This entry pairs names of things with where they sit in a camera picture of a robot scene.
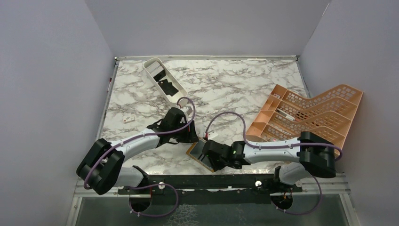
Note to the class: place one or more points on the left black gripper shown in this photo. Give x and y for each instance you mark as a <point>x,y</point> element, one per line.
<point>190,136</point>

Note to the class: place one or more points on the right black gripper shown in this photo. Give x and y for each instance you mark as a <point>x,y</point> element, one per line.
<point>216,165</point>

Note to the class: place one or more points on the yellow leather card holder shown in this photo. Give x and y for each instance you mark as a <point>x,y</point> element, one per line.
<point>195,152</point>

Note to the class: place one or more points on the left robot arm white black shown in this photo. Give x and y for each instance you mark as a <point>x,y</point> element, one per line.
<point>102,167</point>

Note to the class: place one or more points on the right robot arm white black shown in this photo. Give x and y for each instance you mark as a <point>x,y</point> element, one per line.
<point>307,155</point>

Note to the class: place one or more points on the white oblong card tray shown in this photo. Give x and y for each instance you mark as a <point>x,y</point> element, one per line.
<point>171,100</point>

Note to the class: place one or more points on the stack of cards in tray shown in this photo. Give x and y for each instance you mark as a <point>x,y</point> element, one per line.
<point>156,71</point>

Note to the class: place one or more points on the small white red tag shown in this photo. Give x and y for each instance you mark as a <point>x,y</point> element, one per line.
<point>128,118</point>

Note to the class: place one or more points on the orange plastic file rack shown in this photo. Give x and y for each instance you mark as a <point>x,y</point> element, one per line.
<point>328,115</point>

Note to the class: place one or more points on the white marker in rack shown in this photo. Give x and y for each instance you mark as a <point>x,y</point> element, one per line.
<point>286,115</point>

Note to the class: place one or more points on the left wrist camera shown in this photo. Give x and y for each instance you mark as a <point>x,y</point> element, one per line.
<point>187,110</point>

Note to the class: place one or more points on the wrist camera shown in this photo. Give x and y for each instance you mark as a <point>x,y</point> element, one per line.
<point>187,110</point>
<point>211,135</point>

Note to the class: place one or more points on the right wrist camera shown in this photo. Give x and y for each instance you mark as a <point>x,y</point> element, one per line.
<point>211,135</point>

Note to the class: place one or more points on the black metal base rail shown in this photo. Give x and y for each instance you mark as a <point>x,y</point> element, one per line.
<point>202,189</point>

